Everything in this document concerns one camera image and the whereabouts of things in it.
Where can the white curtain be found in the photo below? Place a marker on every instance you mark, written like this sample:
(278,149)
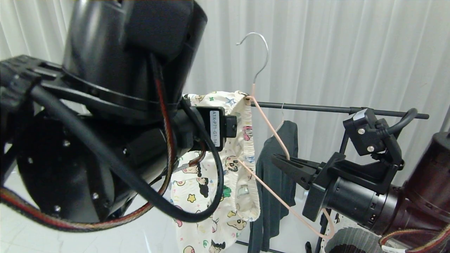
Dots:
(316,52)

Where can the white laundry basket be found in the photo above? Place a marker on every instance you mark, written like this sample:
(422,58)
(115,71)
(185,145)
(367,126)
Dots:
(355,240)

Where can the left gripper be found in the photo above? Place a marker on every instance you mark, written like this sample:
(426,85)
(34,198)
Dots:
(205,126)

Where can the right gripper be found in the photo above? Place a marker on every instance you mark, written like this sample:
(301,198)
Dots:
(351,203)

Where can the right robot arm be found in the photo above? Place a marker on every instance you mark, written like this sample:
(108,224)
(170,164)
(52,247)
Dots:
(429,182)

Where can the black clothes rack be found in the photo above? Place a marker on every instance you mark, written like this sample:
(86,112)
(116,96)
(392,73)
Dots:
(316,108)

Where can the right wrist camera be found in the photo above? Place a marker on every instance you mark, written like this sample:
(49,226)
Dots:
(365,135)

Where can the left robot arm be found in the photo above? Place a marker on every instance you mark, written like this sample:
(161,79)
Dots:
(123,52)

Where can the dark grey long-sleeved shirt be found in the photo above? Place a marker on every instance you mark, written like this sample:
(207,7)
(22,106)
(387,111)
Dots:
(277,175)

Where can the pink clothes hanger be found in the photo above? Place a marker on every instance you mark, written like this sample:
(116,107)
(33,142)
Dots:
(282,112)
(252,89)

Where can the cream printed garment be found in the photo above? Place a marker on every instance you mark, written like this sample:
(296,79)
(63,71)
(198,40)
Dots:
(246,203)

